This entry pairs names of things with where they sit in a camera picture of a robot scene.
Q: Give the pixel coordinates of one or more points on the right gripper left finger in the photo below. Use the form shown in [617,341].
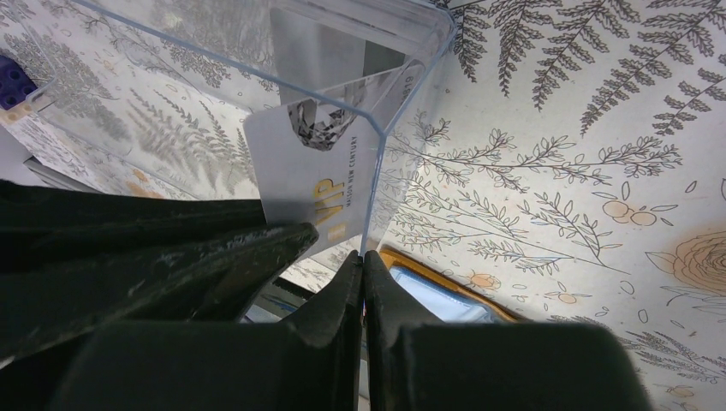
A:
[309,360]

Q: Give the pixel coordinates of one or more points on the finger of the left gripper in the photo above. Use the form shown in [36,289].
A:
[41,226]
[216,279]

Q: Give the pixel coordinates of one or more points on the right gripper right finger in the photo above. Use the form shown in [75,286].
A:
[419,362]

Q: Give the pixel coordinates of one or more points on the white VIP credit card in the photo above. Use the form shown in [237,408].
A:
[315,159]

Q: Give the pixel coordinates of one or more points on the clear plastic box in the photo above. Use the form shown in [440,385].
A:
[165,86]

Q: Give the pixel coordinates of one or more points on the small purple object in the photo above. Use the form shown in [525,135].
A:
[16,86]

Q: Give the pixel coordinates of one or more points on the floral tablecloth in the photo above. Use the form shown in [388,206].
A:
[567,160]

